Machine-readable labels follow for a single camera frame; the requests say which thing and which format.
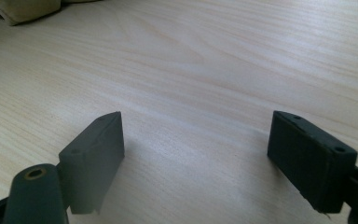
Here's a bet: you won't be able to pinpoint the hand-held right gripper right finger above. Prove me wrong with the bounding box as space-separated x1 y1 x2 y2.
267 110 358 215

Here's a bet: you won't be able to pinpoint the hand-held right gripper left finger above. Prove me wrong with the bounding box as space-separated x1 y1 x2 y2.
58 111 126 216

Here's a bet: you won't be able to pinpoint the beige shorts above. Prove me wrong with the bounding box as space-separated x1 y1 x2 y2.
0 0 102 27

